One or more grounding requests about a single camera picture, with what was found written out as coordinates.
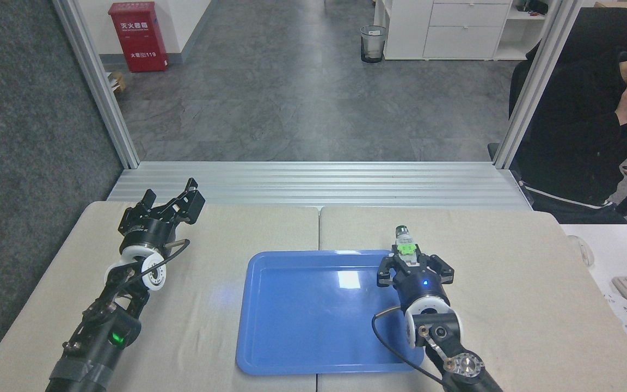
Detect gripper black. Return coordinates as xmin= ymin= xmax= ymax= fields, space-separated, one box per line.
xmin=377 ymin=253 xmax=455 ymax=312
xmin=118 ymin=178 xmax=206 ymax=253

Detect switch part with green clip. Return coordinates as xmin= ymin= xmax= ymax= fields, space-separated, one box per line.
xmin=394 ymin=225 xmax=421 ymax=268

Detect blue plastic tray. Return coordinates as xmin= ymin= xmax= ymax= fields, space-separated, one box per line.
xmin=236 ymin=250 xmax=425 ymax=375

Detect white computer mouse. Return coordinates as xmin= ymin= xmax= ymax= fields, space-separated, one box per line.
xmin=567 ymin=235 xmax=595 ymax=267

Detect red fire extinguisher box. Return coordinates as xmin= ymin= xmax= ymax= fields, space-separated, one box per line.
xmin=108 ymin=2 xmax=169 ymax=73

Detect seated person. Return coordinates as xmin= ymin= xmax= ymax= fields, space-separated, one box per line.
xmin=511 ymin=39 xmax=627 ymax=224

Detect white power strip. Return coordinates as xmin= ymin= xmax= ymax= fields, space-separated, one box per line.
xmin=603 ymin=293 xmax=627 ymax=341

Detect dark mesh waste bin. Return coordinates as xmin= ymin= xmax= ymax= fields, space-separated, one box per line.
xmin=360 ymin=25 xmax=388 ymax=64

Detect white drawer cabinet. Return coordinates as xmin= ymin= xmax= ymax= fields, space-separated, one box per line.
xmin=382 ymin=0 xmax=513 ymax=60

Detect white open shelf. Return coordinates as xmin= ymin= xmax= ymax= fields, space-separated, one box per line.
xmin=496 ymin=0 xmax=549 ymax=60

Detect silver aluminium frame rail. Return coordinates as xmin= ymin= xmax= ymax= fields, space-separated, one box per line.
xmin=107 ymin=161 xmax=533 ymax=210

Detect silver aluminium post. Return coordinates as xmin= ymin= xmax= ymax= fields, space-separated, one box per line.
xmin=492 ymin=0 xmax=583 ymax=169
xmin=52 ymin=0 xmax=140 ymax=169

